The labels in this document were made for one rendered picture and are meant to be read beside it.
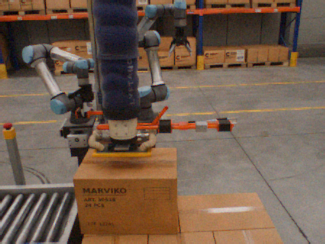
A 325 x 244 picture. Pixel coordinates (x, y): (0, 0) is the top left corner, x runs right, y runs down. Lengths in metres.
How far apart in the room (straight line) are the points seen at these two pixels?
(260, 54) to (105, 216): 8.22
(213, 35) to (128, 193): 8.98
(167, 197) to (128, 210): 0.26
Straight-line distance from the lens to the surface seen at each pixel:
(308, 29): 11.64
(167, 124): 1.88
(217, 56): 9.33
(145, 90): 2.36
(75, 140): 2.37
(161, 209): 1.95
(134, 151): 1.85
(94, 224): 2.07
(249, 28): 10.85
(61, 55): 2.42
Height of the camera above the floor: 1.88
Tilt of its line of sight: 22 degrees down
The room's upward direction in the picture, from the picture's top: 2 degrees counter-clockwise
